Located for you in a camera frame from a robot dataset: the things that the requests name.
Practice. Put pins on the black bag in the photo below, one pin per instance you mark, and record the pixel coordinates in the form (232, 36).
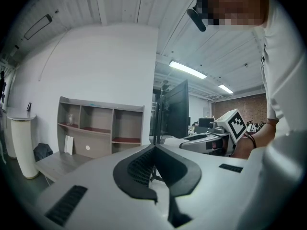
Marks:
(43, 152)

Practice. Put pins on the white box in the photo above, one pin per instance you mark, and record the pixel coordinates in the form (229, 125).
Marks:
(69, 145)

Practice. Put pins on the white cylinder pedestal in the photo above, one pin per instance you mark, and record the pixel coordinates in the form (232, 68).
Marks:
(22, 142)

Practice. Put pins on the black framed ceiling lamp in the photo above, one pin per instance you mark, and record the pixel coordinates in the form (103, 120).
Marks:
(38, 27)

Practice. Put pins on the person's right forearm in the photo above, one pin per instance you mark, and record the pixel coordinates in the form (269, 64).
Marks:
(261, 138)

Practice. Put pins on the black head camera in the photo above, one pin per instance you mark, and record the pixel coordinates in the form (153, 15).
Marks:
(196, 19)

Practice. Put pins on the black monitor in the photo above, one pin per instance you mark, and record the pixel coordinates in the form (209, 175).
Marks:
(175, 111)

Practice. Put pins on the person's right hand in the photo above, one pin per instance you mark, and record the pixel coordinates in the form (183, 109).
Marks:
(225, 144)

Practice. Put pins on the person's head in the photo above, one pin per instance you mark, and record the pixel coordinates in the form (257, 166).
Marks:
(235, 3)

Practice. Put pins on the small black device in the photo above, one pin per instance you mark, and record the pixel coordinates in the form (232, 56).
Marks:
(29, 106)

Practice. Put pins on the clear glass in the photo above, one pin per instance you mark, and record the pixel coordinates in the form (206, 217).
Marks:
(69, 120)

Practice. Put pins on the long white ceiling lamp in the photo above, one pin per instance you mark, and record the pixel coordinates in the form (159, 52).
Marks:
(225, 88)
(188, 69)

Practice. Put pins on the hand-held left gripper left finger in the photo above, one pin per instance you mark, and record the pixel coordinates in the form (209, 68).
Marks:
(96, 188)

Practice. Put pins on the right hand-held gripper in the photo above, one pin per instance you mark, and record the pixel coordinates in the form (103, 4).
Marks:
(236, 126)

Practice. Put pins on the gray wooden shelf unit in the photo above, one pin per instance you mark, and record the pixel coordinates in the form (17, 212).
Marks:
(100, 126)

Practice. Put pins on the black wrist band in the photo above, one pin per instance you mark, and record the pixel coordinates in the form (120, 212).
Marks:
(251, 140)

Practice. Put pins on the gray wooden desk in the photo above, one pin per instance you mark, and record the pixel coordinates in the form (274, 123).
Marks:
(60, 164)

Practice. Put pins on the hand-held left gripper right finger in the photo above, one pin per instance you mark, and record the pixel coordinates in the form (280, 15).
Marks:
(216, 188)

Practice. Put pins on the person's white shirt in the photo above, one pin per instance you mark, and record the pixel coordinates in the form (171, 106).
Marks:
(285, 68)

